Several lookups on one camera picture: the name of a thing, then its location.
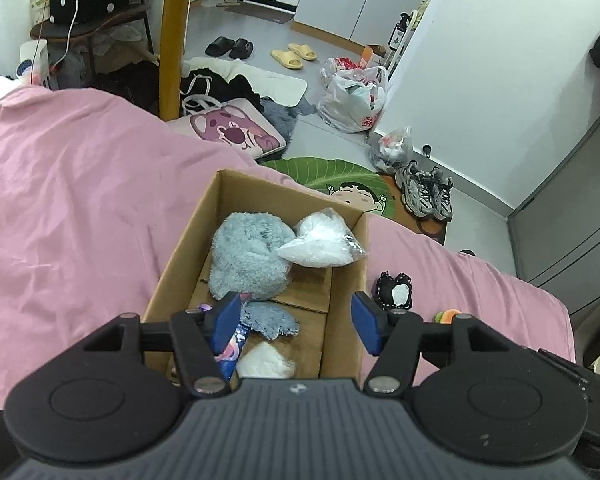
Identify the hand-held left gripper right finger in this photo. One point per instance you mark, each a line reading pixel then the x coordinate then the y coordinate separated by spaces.
pixel 367 325

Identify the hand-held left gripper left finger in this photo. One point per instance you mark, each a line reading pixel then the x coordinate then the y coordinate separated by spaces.
pixel 227 322

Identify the blue tissue pack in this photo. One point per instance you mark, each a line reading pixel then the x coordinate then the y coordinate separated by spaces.
pixel 232 355

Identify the small grey-blue cloth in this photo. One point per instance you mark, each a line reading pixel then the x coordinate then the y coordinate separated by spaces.
pixel 272 320

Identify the grey fluffy cloth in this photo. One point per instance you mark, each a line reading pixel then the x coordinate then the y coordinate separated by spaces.
pixel 247 255

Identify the cardboard box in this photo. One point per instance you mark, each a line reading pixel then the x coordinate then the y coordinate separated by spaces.
pixel 180 270

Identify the burger-shaped soft toy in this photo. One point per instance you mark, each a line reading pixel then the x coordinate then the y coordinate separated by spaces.
pixel 450 317

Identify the clear bag of white cotton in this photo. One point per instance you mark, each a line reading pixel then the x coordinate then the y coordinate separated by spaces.
pixel 320 240

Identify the grey sneaker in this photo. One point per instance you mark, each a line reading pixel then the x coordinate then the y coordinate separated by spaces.
pixel 414 190
pixel 442 195

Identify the green leaf floor mat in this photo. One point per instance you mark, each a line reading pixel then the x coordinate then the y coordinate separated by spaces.
pixel 310 170

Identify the small clear plastic bag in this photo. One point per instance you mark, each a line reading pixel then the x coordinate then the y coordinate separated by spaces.
pixel 390 152

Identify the pink bear tote bag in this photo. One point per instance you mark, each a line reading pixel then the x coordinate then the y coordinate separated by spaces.
pixel 230 132

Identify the pink blanket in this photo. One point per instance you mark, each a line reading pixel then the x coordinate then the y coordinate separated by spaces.
pixel 80 200

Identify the grey door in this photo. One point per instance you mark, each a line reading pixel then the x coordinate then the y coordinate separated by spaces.
pixel 570 210

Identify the white plastic bag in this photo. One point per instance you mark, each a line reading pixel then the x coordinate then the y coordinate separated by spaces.
pixel 350 105

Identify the black clothing pile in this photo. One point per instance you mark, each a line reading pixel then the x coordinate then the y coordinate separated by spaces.
pixel 240 87

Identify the white floor mat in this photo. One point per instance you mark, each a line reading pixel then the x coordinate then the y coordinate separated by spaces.
pixel 280 85

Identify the red and white bag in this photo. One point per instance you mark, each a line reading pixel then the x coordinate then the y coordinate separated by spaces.
pixel 337 65

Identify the yellow slipper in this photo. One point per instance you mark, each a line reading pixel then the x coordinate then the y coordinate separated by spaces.
pixel 304 51
pixel 287 60

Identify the orange carton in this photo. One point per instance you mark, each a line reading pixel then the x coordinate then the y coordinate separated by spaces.
pixel 372 55

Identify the black slipper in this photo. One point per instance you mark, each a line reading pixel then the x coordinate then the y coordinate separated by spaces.
pixel 241 49
pixel 219 46

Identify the dark spray bottle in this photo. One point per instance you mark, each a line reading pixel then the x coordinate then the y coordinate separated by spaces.
pixel 399 35

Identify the round table with gold leg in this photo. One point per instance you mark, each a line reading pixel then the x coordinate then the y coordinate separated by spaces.
pixel 172 35

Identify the dark door mat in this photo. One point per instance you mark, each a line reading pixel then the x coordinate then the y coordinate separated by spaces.
pixel 260 12

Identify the white small appliance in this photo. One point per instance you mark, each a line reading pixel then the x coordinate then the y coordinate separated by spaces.
pixel 32 65

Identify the white kitchen cabinet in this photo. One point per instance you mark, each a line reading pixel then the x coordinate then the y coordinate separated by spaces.
pixel 355 0

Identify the brown wooden chair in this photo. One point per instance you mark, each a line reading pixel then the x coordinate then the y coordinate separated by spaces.
pixel 100 22

